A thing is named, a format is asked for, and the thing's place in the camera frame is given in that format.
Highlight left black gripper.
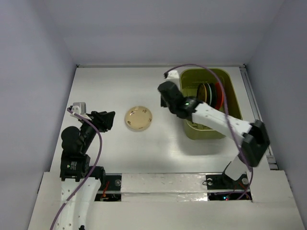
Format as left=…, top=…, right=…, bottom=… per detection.
left=79, top=110, right=114, bottom=151

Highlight beige patterned plate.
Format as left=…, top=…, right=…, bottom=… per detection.
left=124, top=106, right=153, bottom=132

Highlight brown yellow plate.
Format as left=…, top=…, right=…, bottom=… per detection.
left=196, top=83, right=208, bottom=102

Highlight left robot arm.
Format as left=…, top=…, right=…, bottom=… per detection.
left=50, top=105, right=116, bottom=230

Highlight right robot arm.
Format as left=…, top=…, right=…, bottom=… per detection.
left=157, top=81, right=270, bottom=188

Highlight black teal plate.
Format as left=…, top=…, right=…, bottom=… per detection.
left=207, top=83, right=217, bottom=108

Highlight orange red plate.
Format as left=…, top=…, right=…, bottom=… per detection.
left=215, top=82, right=224, bottom=110

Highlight foil covered base bar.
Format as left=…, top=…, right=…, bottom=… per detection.
left=120, top=173, right=208, bottom=202

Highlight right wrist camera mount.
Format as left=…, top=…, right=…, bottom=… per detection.
left=164, top=70, right=180, bottom=81

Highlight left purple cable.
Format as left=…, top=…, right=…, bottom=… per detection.
left=50, top=107, right=104, bottom=230

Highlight purple cable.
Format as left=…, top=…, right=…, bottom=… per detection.
left=163, top=63, right=254, bottom=201
left=50, top=107, right=104, bottom=230

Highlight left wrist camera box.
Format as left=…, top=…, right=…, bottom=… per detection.
left=67, top=102, right=86, bottom=116

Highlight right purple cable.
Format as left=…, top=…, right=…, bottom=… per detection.
left=163, top=63, right=254, bottom=201

